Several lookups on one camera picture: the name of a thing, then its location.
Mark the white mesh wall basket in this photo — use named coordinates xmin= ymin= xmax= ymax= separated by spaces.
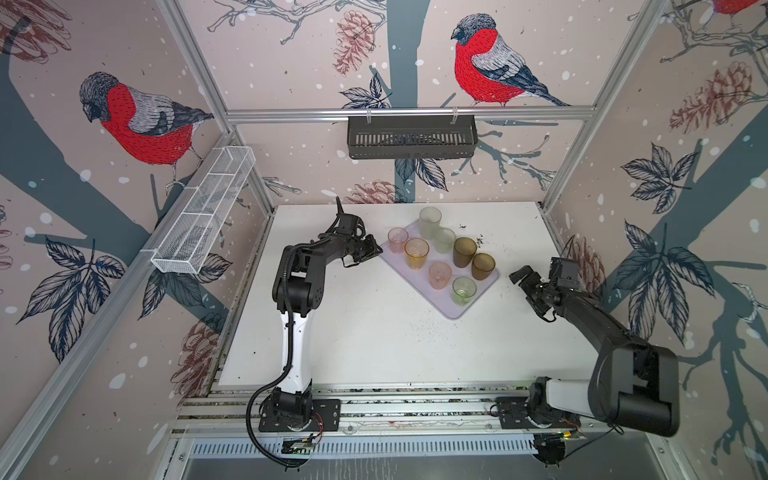
xmin=152 ymin=146 xmax=255 ymax=274

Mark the black corrugated cable hose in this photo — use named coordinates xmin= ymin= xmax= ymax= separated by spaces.
xmin=245 ymin=299 xmax=313 ymax=469

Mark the pale green tall glass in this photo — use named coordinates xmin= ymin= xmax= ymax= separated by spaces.
xmin=419 ymin=207 xmax=442 ymax=240

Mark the bright green glass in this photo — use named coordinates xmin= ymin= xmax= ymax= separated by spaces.
xmin=452 ymin=276 xmax=478 ymax=307

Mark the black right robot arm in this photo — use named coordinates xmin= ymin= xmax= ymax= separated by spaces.
xmin=509 ymin=257 xmax=680 ymax=437

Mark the aluminium rail frame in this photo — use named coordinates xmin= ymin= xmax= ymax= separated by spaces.
xmin=170 ymin=382 xmax=529 ymax=437

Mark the black wire wall basket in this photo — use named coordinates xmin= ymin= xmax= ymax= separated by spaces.
xmin=347 ymin=115 xmax=478 ymax=160

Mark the brown textured glass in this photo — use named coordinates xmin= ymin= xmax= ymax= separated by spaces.
xmin=471 ymin=253 xmax=496 ymax=281

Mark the dark brown glass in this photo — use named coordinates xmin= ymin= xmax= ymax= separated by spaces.
xmin=453 ymin=237 xmax=477 ymax=268

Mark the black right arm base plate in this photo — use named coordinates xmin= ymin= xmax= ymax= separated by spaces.
xmin=489 ymin=397 xmax=581 ymax=430

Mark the yellow amber glass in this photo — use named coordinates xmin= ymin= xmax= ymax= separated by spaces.
xmin=404 ymin=238 xmax=430 ymax=270

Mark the lilac plastic tray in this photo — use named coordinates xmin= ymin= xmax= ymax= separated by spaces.
xmin=381 ymin=240 xmax=500 ymax=320

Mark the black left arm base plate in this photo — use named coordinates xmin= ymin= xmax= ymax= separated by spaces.
xmin=257 ymin=395 xmax=341 ymax=433

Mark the rose pink glass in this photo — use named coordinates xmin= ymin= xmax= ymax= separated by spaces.
xmin=388 ymin=227 xmax=410 ymax=254

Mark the pale green small glass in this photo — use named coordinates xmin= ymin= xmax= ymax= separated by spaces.
xmin=434 ymin=227 xmax=456 ymax=254

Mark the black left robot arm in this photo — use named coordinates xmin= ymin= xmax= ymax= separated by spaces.
xmin=270 ymin=211 xmax=383 ymax=423

